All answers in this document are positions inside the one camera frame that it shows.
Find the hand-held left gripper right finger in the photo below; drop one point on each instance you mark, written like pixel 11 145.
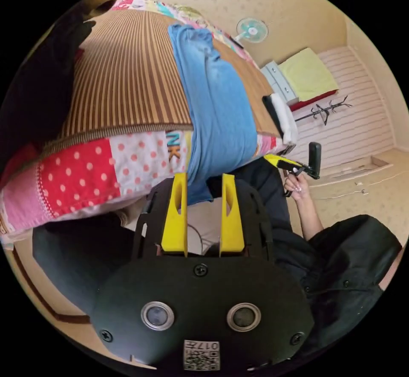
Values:
pixel 232 227

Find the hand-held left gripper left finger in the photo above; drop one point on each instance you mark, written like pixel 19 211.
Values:
pixel 174 223

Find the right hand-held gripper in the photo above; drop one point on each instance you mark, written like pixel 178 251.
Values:
pixel 303 171

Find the blue jeans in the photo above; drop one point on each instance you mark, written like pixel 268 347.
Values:
pixel 220 108

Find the person's right forearm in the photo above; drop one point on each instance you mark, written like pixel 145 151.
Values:
pixel 311 217

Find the person's right hand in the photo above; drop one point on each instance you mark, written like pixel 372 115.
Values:
pixel 297 188

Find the folded white and black cloth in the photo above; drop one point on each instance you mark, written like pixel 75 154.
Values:
pixel 281 115

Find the black coat rack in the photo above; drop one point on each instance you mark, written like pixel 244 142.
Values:
pixel 322 110

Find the grey chest of drawers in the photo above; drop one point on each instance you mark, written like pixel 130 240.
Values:
pixel 281 80

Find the person's body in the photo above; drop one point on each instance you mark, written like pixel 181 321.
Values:
pixel 335 271

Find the white and teal fan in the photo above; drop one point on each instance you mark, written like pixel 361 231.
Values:
pixel 251 30

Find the bed with striped woven mat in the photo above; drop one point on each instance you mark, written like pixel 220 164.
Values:
pixel 127 80

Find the pile of clothes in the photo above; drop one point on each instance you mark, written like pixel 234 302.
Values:
pixel 35 86

